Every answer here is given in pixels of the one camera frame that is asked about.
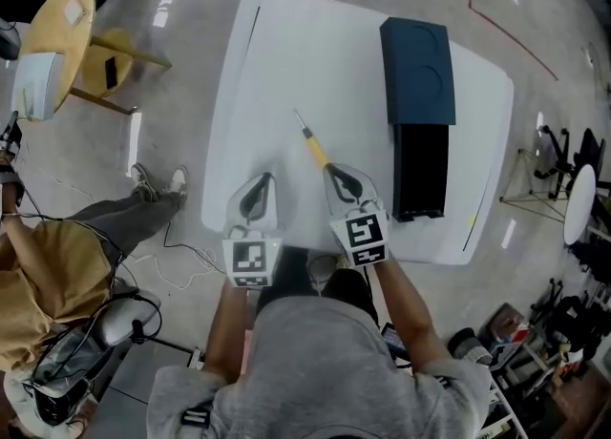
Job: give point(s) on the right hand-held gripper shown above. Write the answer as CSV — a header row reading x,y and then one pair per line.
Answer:
x,y
365,234

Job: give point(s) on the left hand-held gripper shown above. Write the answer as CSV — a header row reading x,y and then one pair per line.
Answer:
x,y
248,256

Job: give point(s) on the dark green drawer box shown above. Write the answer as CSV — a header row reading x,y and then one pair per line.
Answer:
x,y
415,69

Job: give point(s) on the person's right forearm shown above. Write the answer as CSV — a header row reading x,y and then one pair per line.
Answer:
x,y
410,318

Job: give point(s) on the person's left forearm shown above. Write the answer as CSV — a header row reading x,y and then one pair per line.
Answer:
x,y
226,337

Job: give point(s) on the white cardboard box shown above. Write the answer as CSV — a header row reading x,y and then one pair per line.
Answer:
x,y
35,84

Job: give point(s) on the person's black trousers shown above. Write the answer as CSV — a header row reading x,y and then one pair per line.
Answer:
x,y
286,279

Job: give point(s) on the person's shoe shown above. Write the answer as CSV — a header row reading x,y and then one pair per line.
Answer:
x,y
324,267

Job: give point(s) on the small lit screen device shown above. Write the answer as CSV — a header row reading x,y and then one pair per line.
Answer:
x,y
392,336

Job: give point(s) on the person's grey shirt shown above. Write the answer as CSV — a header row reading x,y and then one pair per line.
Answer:
x,y
324,370

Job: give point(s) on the white and black swivel chair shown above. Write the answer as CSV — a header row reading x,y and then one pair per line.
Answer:
x,y
119,322

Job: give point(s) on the grey ribbed round object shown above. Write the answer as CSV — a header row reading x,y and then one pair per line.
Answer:
x,y
470,346

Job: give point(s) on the black phone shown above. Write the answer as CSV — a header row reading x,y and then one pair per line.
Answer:
x,y
111,72

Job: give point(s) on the round white table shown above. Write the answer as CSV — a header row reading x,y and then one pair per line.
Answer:
x,y
580,203

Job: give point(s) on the red floor tape line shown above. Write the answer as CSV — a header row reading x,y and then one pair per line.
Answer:
x,y
511,36

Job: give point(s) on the white shelf rack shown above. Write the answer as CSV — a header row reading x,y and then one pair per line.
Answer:
x,y
511,380

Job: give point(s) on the black chair base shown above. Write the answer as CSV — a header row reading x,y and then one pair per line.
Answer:
x,y
573,313

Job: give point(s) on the round wooden side table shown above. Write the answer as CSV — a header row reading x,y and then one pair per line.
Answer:
x,y
57,31

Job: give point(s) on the small white paper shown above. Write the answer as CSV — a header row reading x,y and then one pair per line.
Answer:
x,y
74,11

